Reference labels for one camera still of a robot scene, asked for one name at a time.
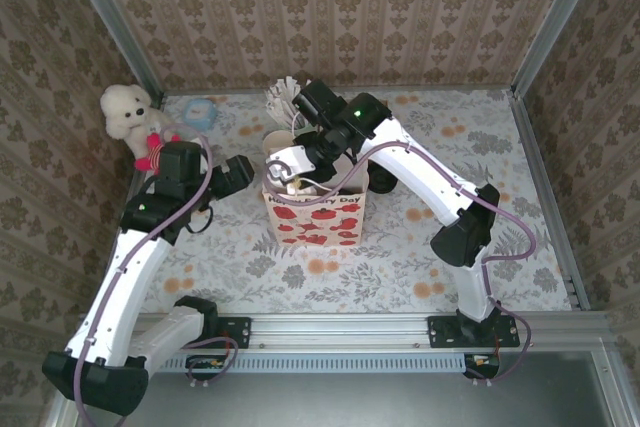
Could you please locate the red paper gift bag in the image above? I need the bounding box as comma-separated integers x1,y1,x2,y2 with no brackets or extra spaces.
262,144,372,247

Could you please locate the pink striped plush doll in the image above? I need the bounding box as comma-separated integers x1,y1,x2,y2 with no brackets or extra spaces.
133,131,182,176

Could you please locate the stack of paper cups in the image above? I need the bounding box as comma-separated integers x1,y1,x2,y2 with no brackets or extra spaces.
263,129,296,161

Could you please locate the light blue alarm clock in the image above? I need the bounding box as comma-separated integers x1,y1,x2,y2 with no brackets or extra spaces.
180,98,217,131

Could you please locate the bundle of wrapped straws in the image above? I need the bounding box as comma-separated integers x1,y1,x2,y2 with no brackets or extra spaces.
264,77,306,128

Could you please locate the white plush dog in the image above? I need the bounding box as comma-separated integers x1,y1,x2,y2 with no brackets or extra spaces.
99,84,175,159

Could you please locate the floral table cover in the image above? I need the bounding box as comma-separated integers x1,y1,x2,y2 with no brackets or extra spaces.
107,89,574,316

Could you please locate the black connector box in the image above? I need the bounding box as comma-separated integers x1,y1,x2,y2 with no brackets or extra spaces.
462,352,501,381
185,354,225,382

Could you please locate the grey metal sheet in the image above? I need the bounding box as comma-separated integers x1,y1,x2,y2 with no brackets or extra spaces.
44,350,640,427

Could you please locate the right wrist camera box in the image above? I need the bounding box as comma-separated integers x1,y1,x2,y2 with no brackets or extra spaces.
264,144,319,183

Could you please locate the aluminium frame rail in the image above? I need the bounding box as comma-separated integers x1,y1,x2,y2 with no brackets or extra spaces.
164,84,516,98
74,311,611,351
509,91,591,311

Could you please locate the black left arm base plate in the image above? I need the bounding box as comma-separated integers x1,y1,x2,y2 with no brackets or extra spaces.
163,315,252,350

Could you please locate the aluminium frame post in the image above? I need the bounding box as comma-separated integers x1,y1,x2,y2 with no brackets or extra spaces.
58,0,167,104
509,0,609,98

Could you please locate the grey slotted cable duct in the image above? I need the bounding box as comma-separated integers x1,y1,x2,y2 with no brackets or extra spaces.
92,352,501,374

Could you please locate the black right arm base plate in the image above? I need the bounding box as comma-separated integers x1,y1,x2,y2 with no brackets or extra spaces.
428,315,521,350

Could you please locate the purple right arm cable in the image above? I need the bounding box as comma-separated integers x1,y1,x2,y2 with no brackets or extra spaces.
263,141,537,383

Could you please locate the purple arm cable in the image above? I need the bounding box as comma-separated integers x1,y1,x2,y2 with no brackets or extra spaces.
72,122,240,427
263,141,537,383

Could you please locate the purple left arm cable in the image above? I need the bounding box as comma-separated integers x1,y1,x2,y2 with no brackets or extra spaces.
72,122,240,427

